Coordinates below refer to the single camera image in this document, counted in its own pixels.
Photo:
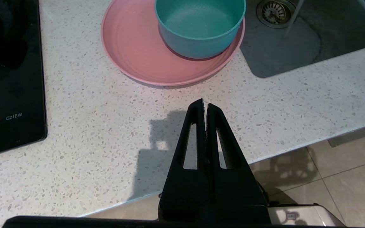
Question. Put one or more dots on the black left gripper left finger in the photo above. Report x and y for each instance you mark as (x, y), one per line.
(185, 193)

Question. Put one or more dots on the black induction cooktop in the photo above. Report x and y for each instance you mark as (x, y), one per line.
(11, 79)

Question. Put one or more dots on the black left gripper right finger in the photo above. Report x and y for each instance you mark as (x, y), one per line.
(239, 196)

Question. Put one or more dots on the pink plate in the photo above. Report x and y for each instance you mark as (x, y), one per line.
(131, 44)

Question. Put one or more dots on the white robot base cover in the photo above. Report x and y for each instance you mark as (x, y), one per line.
(309, 215)

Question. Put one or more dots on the teal bowl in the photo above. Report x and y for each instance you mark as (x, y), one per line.
(198, 41)

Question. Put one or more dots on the stainless steel sink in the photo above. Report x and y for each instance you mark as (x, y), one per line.
(344, 31)

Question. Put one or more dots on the metal sink drain strainer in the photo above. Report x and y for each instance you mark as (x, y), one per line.
(272, 12)

